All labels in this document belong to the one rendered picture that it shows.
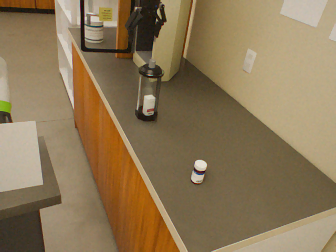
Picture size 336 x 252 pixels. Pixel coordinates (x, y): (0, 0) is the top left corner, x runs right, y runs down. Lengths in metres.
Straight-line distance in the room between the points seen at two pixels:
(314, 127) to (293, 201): 0.38
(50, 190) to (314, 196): 0.91
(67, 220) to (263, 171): 1.37
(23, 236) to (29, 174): 0.28
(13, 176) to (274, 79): 1.16
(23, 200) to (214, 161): 0.67
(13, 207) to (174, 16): 1.14
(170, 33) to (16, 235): 1.15
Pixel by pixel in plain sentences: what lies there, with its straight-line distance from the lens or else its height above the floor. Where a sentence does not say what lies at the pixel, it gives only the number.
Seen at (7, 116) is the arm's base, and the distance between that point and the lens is 0.98.
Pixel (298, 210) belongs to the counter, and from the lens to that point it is 1.12.
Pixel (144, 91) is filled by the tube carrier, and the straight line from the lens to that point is 1.24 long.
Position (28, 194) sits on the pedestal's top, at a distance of 0.99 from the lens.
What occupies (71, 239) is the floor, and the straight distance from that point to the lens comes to 2.03.
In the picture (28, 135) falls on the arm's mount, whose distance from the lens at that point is 0.89.
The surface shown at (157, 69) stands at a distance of 1.23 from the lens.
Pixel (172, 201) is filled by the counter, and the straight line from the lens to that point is 0.97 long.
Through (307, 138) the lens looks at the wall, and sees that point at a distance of 1.40.
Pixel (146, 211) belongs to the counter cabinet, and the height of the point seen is 0.73.
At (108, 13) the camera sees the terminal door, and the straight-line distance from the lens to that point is 1.83.
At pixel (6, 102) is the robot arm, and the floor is 1.17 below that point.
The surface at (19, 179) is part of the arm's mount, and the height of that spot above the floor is 0.98.
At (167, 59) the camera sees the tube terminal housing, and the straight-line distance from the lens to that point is 1.66.
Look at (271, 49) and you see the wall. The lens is 1.52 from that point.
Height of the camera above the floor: 1.64
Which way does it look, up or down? 33 degrees down
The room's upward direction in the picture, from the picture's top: 10 degrees clockwise
